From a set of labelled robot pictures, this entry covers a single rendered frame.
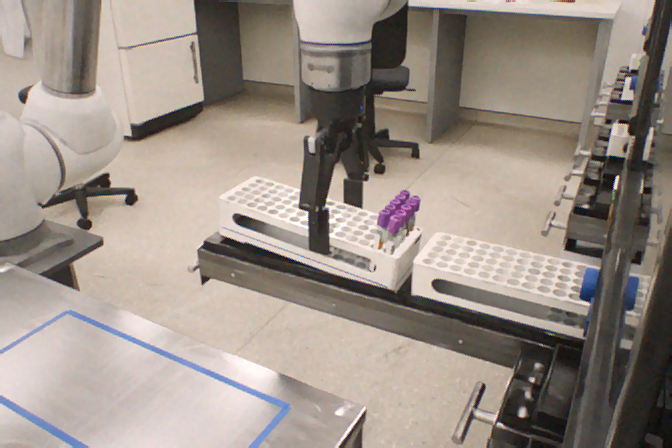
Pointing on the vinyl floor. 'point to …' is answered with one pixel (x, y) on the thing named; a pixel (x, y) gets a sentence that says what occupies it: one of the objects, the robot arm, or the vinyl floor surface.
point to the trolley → (143, 382)
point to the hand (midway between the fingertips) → (336, 222)
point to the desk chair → (387, 80)
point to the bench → (447, 42)
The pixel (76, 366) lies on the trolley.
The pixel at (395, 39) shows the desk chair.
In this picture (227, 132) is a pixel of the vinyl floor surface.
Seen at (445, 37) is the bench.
